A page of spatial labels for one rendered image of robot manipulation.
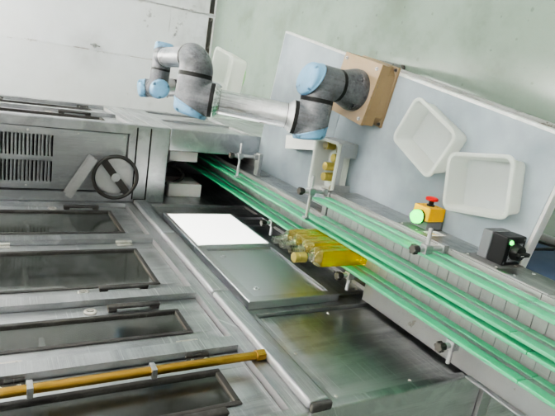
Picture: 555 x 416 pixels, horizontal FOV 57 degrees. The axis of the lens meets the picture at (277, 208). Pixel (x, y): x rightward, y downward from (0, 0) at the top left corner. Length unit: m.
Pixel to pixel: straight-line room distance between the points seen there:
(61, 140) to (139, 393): 1.47
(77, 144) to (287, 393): 1.60
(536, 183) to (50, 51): 4.39
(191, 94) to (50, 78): 3.50
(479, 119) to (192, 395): 1.10
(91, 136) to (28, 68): 2.74
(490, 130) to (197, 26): 4.20
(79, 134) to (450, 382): 1.81
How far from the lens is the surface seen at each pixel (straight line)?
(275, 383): 1.26
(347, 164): 2.01
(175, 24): 5.38
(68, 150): 2.46
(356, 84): 1.84
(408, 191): 1.80
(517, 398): 1.45
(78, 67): 5.18
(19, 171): 2.46
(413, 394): 1.39
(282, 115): 1.76
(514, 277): 1.40
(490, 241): 1.48
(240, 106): 1.75
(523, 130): 1.54
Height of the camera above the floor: 2.01
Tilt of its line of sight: 30 degrees down
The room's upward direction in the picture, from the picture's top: 89 degrees counter-clockwise
